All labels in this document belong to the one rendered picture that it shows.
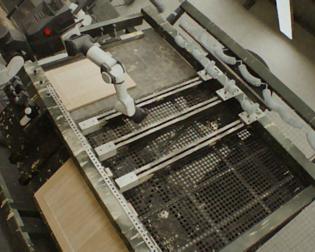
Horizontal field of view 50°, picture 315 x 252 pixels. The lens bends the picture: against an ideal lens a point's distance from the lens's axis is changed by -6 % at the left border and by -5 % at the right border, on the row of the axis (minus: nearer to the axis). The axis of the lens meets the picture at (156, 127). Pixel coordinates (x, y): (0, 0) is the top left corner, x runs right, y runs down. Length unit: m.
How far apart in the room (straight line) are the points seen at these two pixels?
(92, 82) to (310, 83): 5.34
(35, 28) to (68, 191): 1.10
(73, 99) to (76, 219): 0.83
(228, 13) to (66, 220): 6.54
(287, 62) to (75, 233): 5.94
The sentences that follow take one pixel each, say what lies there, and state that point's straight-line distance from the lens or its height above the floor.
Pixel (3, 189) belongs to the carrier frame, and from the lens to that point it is 2.64.
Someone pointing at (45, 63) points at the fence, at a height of 0.94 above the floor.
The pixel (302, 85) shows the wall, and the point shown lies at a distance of 7.28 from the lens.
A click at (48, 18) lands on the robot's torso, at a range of 2.16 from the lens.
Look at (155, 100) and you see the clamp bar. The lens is 2.47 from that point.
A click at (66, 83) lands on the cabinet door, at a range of 2.64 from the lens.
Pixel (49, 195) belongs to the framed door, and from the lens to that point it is 2.60.
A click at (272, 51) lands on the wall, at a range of 7.58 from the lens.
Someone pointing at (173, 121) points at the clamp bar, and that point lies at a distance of 2.36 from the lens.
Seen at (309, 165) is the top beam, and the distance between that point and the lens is 2.48.
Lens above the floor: 1.59
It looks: 8 degrees down
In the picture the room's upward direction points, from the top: 47 degrees clockwise
